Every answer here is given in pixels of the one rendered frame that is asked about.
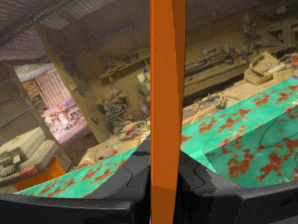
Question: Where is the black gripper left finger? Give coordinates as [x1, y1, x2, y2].
[0, 140, 150, 224]

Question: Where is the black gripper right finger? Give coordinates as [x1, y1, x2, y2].
[173, 149, 298, 224]

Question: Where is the orange handle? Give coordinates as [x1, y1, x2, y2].
[150, 0, 188, 224]

